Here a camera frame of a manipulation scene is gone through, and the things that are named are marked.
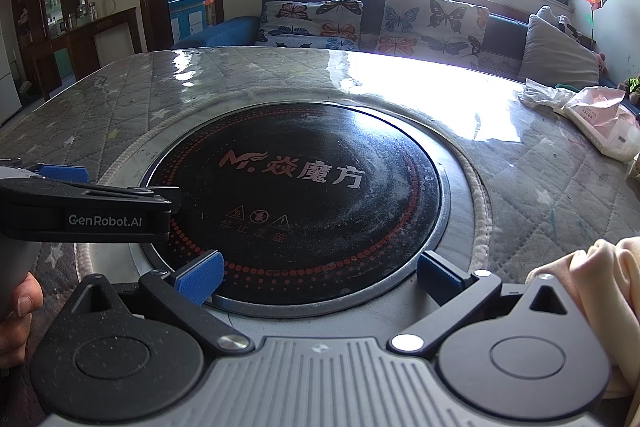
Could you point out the black and white plush toy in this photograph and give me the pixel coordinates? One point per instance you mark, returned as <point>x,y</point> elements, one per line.
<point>567,27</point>

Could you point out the butterfly print cushion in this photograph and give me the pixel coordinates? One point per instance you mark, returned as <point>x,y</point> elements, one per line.
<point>430,27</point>
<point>300,22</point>

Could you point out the white refrigerator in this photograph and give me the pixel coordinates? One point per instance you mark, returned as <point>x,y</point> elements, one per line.
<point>7,82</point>

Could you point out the person's left hand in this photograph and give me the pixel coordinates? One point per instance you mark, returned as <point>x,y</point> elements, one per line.
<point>17,307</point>

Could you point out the light grey cushion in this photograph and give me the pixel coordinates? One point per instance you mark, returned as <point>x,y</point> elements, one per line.
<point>545,14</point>

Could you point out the pink plush toy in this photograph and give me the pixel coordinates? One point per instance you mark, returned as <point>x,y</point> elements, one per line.
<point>602,62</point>

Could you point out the blue sofa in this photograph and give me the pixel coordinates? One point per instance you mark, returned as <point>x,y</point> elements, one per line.
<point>235,29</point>

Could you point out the black round induction cooktop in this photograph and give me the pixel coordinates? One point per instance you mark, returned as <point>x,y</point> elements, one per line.
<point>310,207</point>

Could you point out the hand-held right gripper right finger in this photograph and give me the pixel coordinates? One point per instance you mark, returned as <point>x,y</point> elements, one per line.
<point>435,274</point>

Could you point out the dark wooden cabinet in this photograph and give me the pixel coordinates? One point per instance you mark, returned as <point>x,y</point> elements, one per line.
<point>115,37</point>

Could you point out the white plastic bag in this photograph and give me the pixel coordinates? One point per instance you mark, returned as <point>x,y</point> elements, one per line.
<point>542,94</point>

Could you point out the grey pillow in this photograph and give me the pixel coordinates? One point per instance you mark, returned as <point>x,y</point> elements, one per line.
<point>555,52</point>

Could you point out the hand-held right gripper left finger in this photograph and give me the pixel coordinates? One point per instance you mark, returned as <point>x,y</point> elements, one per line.
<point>200,279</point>

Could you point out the pink plastic package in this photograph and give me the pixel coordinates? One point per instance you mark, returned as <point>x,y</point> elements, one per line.
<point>595,112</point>

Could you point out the cream sweater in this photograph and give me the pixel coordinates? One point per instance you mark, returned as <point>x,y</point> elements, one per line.
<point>600,287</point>

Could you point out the blue cabinet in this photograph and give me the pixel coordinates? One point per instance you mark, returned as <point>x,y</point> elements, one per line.
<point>187,14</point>

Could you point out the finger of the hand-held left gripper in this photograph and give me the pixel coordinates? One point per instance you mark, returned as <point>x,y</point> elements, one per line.
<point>62,173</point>
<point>150,194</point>

